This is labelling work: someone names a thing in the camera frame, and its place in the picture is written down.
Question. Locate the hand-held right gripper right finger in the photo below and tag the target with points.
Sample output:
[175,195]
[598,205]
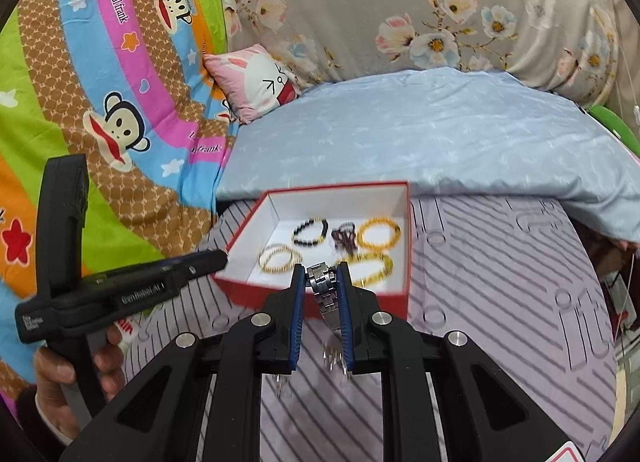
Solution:
[347,322]

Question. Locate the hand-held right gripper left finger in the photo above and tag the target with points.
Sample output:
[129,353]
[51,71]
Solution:
[296,322]

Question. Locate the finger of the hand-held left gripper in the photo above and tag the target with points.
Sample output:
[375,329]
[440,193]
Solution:
[200,264]

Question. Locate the silver metal wristwatch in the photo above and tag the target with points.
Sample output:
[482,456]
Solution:
[322,292]

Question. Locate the red cardboard box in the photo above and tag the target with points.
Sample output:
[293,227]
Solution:
[385,299]

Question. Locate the gold bangle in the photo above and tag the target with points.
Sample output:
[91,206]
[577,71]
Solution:
[262,259]

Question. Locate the person's left hand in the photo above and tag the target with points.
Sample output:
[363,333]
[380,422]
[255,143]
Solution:
[55,382]

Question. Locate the grey striped bed sheet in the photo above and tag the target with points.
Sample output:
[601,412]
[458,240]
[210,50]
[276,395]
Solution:
[500,292]

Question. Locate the cartoon monkey printed blanket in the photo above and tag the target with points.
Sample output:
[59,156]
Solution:
[125,116]

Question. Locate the pink rabbit pillow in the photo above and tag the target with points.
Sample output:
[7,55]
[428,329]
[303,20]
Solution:
[250,81]

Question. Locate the light blue blanket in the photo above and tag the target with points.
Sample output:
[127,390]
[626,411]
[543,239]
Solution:
[425,131]

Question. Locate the grey floral quilt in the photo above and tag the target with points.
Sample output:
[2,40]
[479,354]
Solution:
[400,6]

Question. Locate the green plastic object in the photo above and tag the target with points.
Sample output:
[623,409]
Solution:
[615,126]

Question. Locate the beige curtain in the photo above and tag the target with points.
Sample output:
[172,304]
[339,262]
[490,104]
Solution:
[622,26]

